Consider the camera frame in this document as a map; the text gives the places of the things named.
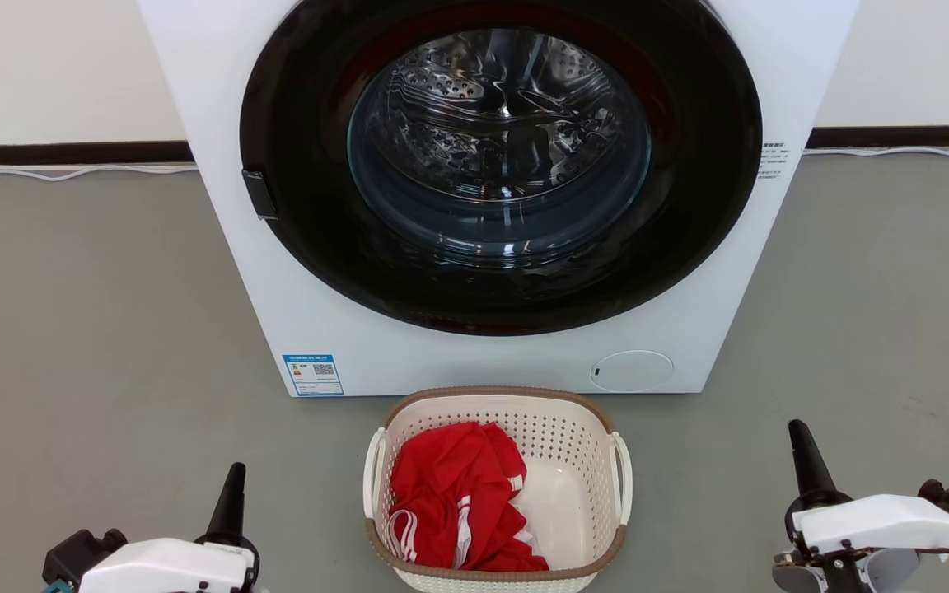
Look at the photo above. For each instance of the blue energy label sticker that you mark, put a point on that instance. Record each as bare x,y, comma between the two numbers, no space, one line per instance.
313,375

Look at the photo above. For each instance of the black round washer door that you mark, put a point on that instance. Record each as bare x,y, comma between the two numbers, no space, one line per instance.
297,123

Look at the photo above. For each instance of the white perforated laundry basket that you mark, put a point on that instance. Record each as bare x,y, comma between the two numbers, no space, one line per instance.
561,428

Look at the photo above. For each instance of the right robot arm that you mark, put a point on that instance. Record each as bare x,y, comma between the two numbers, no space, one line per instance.
841,575

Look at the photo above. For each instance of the steel washer drum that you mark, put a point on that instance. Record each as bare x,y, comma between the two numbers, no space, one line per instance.
495,111

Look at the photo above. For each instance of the small printed text label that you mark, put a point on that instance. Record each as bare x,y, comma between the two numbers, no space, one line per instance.
774,160

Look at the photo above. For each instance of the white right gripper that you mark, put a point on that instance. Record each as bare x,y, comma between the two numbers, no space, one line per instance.
886,523

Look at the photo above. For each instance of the red garment with white stripes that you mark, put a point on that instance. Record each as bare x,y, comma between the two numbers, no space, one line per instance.
446,482

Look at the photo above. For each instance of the white front-load washing machine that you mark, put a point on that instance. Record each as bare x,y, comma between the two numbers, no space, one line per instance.
441,366

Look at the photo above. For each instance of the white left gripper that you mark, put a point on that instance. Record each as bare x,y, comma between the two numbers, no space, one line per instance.
165,567

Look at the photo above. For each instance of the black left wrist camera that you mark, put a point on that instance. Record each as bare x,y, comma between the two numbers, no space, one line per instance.
79,553

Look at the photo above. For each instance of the round white filter cover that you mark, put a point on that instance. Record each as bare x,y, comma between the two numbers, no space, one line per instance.
632,371

